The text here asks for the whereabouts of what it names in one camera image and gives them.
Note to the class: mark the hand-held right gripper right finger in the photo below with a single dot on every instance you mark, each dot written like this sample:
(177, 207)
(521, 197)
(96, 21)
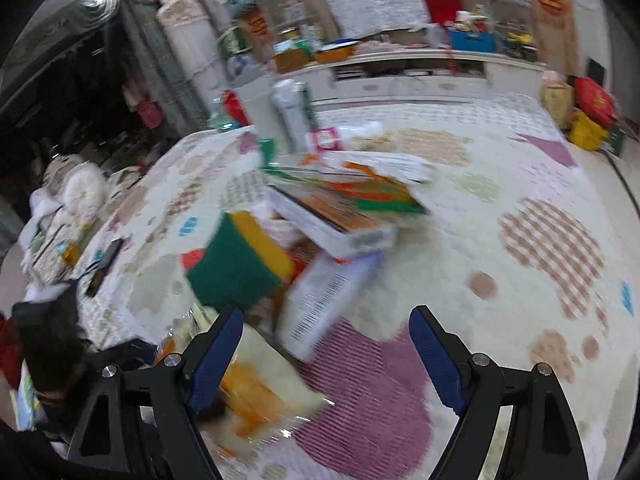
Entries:
(437, 360)

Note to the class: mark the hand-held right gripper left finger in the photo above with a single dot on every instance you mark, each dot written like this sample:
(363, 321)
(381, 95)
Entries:
(215, 370)

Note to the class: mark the green and red plastic packet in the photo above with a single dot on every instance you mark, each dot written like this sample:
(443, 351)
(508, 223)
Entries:
(385, 195)

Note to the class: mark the clear bag with orange print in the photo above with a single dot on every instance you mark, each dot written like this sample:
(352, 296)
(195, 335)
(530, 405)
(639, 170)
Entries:
(270, 385)

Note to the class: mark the printed patchwork blanket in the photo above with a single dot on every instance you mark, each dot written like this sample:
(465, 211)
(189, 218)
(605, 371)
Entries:
(450, 270)

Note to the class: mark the green and yellow sponge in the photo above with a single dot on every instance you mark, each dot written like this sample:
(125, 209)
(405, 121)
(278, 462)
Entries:
(235, 265)

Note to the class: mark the white box with barcode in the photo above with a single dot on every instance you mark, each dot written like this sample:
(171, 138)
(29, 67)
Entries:
(320, 305)

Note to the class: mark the white and orange flat box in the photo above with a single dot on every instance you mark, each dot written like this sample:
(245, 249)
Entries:
(350, 240)

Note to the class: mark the dark cloth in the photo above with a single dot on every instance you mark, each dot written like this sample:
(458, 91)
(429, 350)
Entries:
(50, 340)

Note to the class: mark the small pink packet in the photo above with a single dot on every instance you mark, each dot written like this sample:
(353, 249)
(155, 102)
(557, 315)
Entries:
(325, 139)

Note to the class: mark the yellow bag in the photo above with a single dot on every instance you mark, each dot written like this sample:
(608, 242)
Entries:
(587, 132)

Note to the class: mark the green box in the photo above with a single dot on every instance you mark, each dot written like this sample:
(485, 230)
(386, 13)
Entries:
(617, 141)

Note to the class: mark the cardboard box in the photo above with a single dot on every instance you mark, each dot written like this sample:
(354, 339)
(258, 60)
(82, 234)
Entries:
(557, 102)

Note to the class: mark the white cabinet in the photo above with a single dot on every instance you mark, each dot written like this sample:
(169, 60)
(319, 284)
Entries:
(425, 67)

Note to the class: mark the red bag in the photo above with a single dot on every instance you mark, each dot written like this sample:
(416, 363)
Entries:
(595, 100)

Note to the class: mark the lace-covered standing air conditioner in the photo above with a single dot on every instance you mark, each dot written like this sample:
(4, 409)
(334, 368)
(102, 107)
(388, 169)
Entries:
(185, 60)

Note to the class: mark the yellow box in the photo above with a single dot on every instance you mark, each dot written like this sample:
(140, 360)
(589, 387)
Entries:
(291, 60)

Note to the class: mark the blue crate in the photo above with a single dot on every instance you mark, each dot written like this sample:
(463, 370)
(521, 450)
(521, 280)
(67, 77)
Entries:
(472, 40)

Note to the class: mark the orange tray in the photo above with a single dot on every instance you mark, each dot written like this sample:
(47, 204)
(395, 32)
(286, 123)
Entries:
(336, 52)

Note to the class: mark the green carton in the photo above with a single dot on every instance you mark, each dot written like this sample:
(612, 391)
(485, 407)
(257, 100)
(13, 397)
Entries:
(232, 44)

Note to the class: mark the yellow toy vehicles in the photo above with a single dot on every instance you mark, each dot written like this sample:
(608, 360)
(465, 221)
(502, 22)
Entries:
(520, 42)

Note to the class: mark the white lace cover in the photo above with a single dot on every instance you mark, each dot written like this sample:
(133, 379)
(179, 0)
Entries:
(370, 0)

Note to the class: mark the orange hanging banner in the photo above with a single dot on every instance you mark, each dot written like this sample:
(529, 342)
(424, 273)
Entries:
(552, 5)

